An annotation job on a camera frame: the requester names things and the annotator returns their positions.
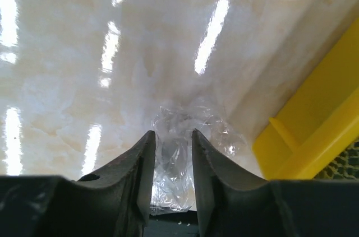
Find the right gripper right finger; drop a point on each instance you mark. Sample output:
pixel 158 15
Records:
pixel 232 201

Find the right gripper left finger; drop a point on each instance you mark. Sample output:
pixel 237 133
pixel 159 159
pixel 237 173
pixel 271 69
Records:
pixel 113 200

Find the clear plastic bits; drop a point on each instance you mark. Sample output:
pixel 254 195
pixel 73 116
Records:
pixel 173 183

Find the yellow plastic tray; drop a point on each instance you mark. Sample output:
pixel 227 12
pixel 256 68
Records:
pixel 319 121

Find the green melon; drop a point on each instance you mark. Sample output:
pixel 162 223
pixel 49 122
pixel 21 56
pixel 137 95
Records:
pixel 344 166

